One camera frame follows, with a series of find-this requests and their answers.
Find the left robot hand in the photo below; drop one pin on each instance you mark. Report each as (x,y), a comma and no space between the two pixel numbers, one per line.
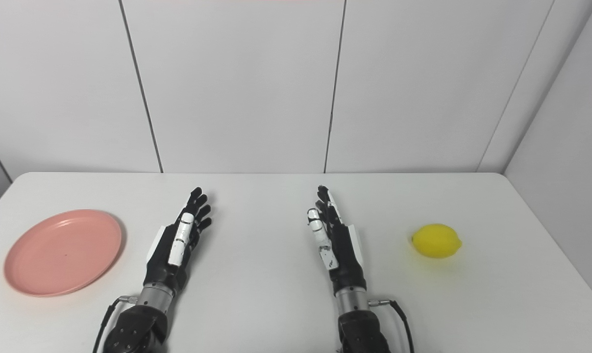
(168,250)

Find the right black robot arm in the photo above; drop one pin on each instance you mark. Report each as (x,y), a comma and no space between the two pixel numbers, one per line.
(357,321)

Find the pink plate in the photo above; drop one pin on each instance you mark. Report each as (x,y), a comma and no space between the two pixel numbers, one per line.
(63,252)

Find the yellow lemon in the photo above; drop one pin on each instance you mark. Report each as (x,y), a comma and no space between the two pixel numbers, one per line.
(436,240)

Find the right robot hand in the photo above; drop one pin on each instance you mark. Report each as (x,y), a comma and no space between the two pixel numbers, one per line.
(342,255)

